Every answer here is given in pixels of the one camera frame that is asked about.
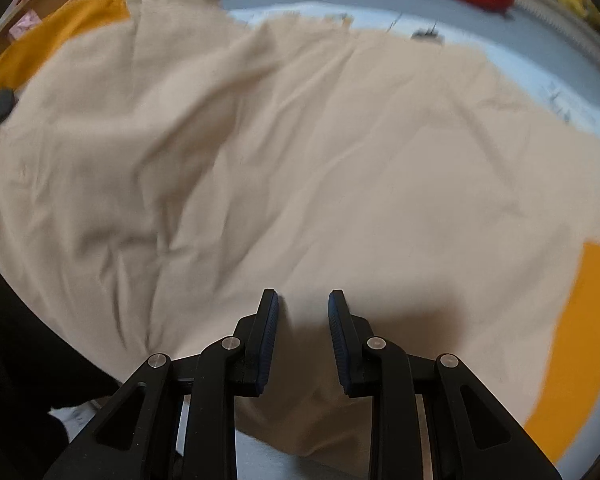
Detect beige hooded jacket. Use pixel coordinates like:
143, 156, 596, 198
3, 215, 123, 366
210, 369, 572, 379
0, 0, 600, 471

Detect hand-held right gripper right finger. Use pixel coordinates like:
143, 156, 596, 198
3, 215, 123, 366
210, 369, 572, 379
328, 289, 563, 480

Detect small pink packet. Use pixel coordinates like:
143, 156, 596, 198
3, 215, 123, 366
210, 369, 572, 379
7, 10, 42, 41

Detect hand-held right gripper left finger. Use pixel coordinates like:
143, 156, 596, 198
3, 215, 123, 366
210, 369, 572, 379
42, 288, 280, 480

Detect person's dark clothing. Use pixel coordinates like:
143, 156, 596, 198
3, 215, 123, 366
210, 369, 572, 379
0, 247, 122, 480

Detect ribbed grey mattress edge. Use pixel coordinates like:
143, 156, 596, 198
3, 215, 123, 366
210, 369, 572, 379
512, 0, 600, 61

